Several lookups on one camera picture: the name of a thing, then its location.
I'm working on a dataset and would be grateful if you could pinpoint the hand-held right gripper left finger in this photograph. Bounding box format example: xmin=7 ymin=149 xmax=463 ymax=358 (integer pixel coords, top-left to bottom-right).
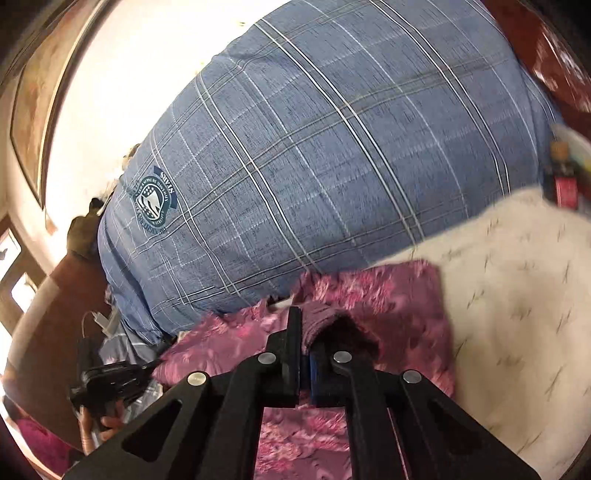
xmin=62 ymin=306 xmax=304 ymax=480

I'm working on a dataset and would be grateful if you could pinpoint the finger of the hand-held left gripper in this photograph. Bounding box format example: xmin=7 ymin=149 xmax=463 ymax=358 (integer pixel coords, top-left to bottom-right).
xmin=121 ymin=362 xmax=161 ymax=398

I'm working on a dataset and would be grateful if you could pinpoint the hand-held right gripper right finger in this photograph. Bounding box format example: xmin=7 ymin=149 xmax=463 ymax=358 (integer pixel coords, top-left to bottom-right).
xmin=308 ymin=340 xmax=542 ymax=480

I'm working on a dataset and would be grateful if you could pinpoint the pink floral garment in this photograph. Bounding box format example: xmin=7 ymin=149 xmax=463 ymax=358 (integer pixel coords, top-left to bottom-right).
xmin=152 ymin=259 xmax=458 ymax=480

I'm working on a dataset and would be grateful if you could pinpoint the person's left hand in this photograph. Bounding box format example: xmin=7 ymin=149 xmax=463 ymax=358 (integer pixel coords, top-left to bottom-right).
xmin=99 ymin=401 xmax=128 ymax=437

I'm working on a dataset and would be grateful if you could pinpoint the grey-blue floral cloth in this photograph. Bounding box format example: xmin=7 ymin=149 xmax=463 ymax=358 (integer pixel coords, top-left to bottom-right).
xmin=99 ymin=318 xmax=172 ymax=416

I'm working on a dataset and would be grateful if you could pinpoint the bright pink cloth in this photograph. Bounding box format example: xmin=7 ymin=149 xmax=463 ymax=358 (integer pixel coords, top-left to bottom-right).
xmin=14 ymin=412 xmax=75 ymax=468

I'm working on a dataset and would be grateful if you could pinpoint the brown curved wooden board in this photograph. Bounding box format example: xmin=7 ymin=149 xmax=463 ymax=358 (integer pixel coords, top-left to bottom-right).
xmin=0 ymin=251 xmax=122 ymax=454

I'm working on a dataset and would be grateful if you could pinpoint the olive green cloth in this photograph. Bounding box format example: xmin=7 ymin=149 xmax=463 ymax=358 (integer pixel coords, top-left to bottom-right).
xmin=67 ymin=198 xmax=114 ymax=259

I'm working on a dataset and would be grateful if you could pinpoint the white patterned bed sheet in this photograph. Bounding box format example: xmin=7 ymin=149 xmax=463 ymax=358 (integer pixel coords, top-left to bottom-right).
xmin=369 ymin=187 xmax=591 ymax=480

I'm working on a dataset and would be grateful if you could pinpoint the blue plaid pillow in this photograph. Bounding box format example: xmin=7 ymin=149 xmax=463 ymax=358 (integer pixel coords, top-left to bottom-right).
xmin=97 ymin=0 xmax=566 ymax=347

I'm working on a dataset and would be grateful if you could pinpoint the beige fluffy cloth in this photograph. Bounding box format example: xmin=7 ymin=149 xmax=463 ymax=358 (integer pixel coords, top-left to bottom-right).
xmin=105 ymin=142 xmax=142 ymax=197

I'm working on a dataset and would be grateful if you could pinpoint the wooden framed panel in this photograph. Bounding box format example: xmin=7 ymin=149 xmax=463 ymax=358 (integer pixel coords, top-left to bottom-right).
xmin=9 ymin=0 xmax=110 ymax=210

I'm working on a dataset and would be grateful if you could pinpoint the red and yellow object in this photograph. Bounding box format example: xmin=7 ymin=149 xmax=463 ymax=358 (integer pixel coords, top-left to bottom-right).
xmin=545 ymin=124 xmax=591 ymax=212

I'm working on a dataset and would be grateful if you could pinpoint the dark red wooden headboard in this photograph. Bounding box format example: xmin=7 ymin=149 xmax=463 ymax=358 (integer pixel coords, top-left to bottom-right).
xmin=480 ymin=0 xmax=591 ymax=139

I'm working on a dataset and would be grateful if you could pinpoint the white charger with cable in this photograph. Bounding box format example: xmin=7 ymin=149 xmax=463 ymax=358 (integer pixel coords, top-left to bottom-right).
xmin=82 ymin=310 xmax=122 ymax=341

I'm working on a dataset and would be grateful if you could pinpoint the wooden window frame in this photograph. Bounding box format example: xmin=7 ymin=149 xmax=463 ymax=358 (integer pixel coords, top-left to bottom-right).
xmin=0 ymin=216 xmax=52 ymax=333

